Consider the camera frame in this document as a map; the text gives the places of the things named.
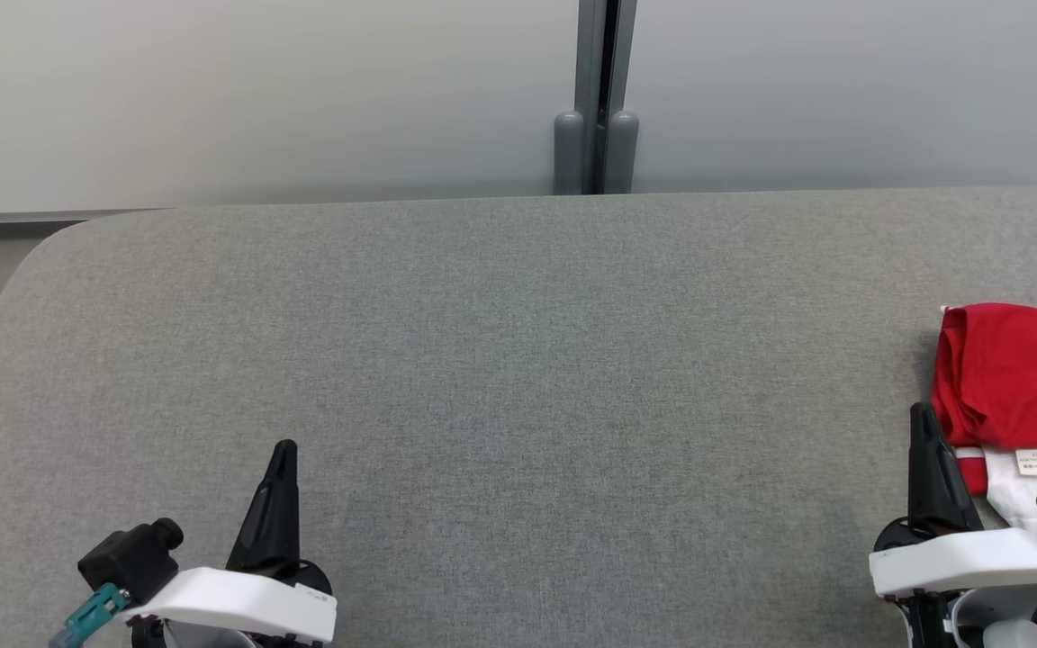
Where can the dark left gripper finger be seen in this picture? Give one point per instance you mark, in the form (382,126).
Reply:
(257,531)
(288,522)

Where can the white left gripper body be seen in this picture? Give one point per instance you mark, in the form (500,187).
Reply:
(239,603)

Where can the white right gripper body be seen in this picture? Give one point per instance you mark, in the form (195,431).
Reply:
(960,562)

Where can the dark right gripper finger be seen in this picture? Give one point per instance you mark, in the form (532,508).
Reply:
(951,504)
(922,486)

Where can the red Bulls 23 jersey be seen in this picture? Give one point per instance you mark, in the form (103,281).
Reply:
(1014,378)

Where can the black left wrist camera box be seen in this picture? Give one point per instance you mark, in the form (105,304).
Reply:
(127,558)

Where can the teal left camera connector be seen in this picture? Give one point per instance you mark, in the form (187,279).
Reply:
(91,616)

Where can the grey cylinder post cap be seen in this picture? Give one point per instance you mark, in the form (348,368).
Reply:
(623,151)
(569,151)

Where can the grey partition frame post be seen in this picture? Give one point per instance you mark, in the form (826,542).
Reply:
(607,54)

